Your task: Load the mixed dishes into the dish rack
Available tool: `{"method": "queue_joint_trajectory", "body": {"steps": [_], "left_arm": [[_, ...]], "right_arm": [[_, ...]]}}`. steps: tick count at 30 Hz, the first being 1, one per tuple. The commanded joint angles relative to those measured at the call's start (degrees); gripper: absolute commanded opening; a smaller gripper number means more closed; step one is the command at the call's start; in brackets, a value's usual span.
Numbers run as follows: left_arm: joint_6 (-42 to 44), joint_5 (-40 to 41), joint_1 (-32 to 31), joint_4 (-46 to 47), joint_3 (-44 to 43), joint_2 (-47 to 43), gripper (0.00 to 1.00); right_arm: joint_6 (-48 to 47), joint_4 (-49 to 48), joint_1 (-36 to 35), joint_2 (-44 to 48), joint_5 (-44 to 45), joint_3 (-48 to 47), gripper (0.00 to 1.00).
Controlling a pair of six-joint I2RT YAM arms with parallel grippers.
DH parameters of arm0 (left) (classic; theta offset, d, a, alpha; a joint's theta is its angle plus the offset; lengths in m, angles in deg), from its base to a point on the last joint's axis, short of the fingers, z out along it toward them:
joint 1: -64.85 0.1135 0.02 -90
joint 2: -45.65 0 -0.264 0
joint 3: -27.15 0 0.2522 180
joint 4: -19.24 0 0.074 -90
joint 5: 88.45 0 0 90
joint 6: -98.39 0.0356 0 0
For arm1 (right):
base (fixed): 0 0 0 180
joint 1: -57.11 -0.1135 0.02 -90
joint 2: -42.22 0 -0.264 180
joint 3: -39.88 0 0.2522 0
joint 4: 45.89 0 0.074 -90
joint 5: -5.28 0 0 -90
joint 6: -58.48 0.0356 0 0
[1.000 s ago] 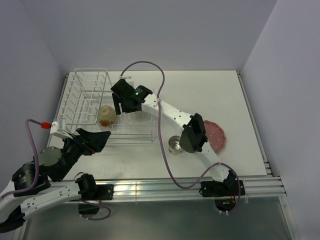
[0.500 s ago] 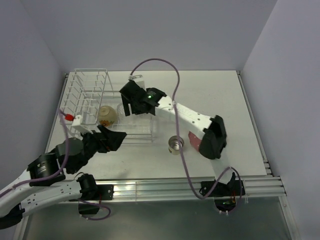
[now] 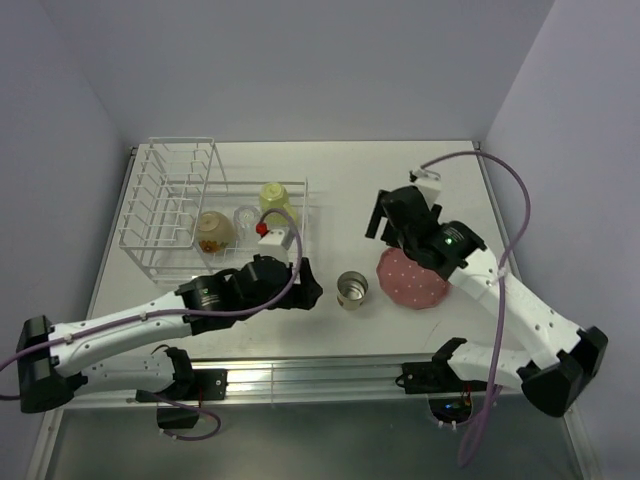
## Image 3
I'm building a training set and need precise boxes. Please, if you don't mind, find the clear drinking glass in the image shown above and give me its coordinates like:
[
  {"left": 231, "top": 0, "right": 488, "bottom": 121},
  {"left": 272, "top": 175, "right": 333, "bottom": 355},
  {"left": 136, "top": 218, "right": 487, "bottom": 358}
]
[{"left": 233, "top": 205, "right": 260, "bottom": 243}]

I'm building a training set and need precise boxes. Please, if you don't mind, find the beige bowl with flower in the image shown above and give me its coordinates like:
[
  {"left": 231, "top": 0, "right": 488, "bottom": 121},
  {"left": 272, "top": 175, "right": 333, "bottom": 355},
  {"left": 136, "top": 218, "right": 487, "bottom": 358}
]
[{"left": 194, "top": 211, "right": 236, "bottom": 254}]

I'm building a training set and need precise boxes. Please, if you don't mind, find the yellow-green mug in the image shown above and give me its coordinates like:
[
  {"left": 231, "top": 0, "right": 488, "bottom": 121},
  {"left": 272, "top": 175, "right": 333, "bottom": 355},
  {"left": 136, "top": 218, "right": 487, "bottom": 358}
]
[{"left": 259, "top": 182, "right": 299, "bottom": 228}]

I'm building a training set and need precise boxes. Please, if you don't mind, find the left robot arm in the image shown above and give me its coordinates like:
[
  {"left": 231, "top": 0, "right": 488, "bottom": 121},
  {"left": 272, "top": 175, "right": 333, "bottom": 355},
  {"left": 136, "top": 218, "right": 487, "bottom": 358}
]
[{"left": 15, "top": 255, "right": 323, "bottom": 414}]

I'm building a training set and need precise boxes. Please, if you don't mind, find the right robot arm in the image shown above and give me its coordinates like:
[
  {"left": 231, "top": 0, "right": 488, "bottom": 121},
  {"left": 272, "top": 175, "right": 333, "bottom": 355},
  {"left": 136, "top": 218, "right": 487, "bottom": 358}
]
[{"left": 366, "top": 186, "right": 609, "bottom": 417}]

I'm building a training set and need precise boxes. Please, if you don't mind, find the small steel cup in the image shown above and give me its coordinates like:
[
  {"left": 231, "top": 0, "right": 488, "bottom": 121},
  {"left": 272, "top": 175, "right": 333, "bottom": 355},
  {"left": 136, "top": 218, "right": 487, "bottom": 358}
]
[{"left": 336, "top": 271, "right": 369, "bottom": 311}]

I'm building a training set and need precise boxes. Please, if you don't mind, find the pink dotted plate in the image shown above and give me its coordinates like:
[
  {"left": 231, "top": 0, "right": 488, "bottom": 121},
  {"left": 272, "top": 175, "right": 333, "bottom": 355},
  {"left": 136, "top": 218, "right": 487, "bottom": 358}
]
[{"left": 376, "top": 248, "right": 451, "bottom": 310}]

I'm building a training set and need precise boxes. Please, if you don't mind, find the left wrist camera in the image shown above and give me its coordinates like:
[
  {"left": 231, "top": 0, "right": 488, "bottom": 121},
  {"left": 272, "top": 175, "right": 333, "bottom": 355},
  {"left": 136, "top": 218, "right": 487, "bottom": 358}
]
[{"left": 256, "top": 222, "right": 294, "bottom": 264}]

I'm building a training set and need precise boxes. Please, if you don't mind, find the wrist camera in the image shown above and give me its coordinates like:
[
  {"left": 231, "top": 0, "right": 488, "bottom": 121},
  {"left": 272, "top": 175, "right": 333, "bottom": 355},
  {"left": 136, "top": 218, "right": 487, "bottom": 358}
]
[
  {"left": 409, "top": 168, "right": 442, "bottom": 207},
  {"left": 256, "top": 222, "right": 294, "bottom": 264}
]

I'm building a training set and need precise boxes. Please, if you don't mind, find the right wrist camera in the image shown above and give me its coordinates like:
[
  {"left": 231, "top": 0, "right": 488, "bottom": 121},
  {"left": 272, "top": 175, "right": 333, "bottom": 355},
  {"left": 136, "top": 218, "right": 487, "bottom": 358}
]
[{"left": 409, "top": 168, "right": 442, "bottom": 207}]

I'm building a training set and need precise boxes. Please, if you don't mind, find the aluminium rail frame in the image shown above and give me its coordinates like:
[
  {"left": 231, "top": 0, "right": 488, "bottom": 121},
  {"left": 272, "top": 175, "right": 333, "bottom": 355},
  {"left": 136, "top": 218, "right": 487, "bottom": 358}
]
[{"left": 29, "top": 142, "right": 574, "bottom": 480}]

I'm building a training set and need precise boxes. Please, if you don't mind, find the white wire dish rack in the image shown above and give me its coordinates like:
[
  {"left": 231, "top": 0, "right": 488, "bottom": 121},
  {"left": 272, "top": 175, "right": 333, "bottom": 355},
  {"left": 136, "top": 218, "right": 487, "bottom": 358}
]
[{"left": 118, "top": 137, "right": 308, "bottom": 284}]

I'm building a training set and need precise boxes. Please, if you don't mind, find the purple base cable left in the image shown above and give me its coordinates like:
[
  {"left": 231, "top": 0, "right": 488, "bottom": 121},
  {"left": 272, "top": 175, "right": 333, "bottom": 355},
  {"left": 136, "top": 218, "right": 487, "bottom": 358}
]
[{"left": 159, "top": 399, "right": 224, "bottom": 442}]

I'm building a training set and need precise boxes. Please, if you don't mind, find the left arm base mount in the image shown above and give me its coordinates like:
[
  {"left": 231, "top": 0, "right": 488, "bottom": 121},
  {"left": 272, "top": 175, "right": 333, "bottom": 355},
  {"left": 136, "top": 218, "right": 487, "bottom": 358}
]
[{"left": 134, "top": 369, "right": 227, "bottom": 441}]

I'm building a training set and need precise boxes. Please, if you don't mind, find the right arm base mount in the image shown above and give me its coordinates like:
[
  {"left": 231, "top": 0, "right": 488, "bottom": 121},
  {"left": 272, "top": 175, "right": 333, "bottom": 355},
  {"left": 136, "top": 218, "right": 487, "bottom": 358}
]
[{"left": 394, "top": 361, "right": 487, "bottom": 423}]

